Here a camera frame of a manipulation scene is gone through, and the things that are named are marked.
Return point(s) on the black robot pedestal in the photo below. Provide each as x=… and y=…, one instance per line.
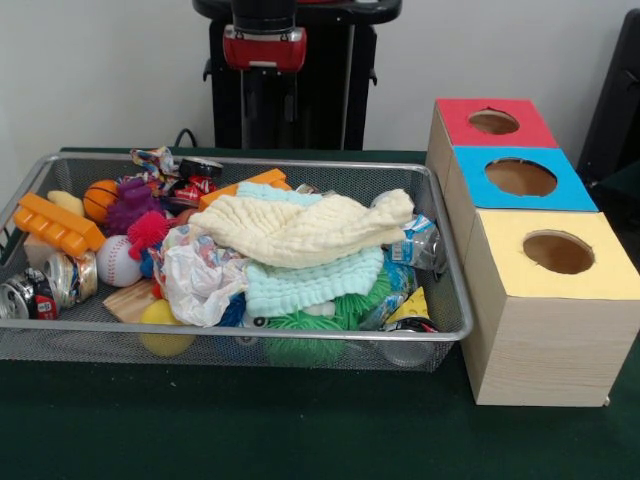
x=330, y=100

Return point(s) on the wooden box three holes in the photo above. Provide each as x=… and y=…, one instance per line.
x=550, y=350

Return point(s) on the mint waffle cloth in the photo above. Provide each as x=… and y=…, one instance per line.
x=310, y=285

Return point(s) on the black upright panel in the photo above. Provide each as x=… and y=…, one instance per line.
x=615, y=100

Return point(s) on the small basketball toy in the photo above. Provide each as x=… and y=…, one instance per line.
x=100, y=200

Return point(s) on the shallow mesh bin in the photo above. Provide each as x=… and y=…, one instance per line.
x=50, y=350

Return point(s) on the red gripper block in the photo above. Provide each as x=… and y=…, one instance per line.
x=265, y=52

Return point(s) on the crumpled printed white wrapper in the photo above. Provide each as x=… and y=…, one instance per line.
x=200, y=280

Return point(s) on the purple spiky ball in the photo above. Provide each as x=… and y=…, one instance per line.
x=130, y=207

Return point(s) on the large orange toy brick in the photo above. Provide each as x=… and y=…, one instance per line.
x=55, y=225

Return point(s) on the white baseball toy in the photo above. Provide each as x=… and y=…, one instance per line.
x=117, y=262

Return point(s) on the crushed clear plastic bottle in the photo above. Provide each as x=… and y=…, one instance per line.
x=420, y=245

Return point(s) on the long orange toy brick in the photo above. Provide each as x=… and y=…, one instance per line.
x=250, y=184

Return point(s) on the cream waffle cloth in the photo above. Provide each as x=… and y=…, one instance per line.
x=300, y=230

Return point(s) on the crushed red black can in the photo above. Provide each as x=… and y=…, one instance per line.
x=25, y=300

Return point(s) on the green cloth side table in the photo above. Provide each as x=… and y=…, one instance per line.
x=620, y=190

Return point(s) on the pink spiky toy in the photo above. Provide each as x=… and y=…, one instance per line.
x=147, y=230

